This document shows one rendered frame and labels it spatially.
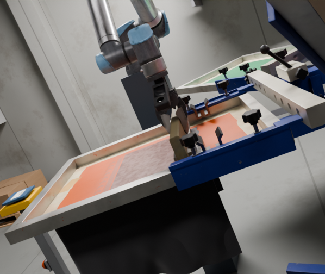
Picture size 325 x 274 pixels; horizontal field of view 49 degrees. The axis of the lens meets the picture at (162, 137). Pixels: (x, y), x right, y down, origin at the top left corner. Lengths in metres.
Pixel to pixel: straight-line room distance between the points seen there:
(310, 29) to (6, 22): 4.74
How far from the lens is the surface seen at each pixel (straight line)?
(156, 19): 1.69
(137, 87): 1.73
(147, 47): 1.10
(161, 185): 0.90
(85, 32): 4.59
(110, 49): 1.23
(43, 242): 1.54
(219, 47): 4.19
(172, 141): 0.94
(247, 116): 0.85
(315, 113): 0.84
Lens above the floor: 1.29
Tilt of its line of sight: 14 degrees down
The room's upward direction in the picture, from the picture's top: 23 degrees counter-clockwise
